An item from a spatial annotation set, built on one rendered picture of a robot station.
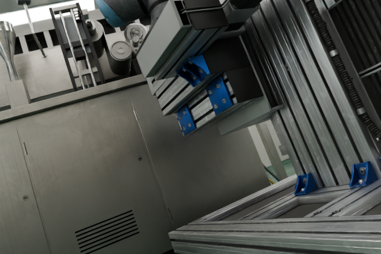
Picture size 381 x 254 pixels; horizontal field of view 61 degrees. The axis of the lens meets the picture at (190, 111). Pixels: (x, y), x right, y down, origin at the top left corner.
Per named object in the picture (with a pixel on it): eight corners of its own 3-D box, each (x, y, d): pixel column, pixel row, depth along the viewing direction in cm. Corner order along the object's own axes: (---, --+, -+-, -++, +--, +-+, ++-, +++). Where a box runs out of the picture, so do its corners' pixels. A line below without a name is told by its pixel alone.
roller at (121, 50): (114, 61, 185) (107, 42, 187) (114, 77, 209) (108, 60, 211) (134, 56, 189) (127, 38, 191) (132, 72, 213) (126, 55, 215)
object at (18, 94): (10, 130, 168) (-16, 33, 178) (18, 135, 181) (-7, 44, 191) (38, 122, 172) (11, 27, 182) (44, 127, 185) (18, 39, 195)
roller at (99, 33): (81, 44, 185) (74, 22, 187) (85, 62, 208) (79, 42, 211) (105, 38, 189) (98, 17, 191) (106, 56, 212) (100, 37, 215)
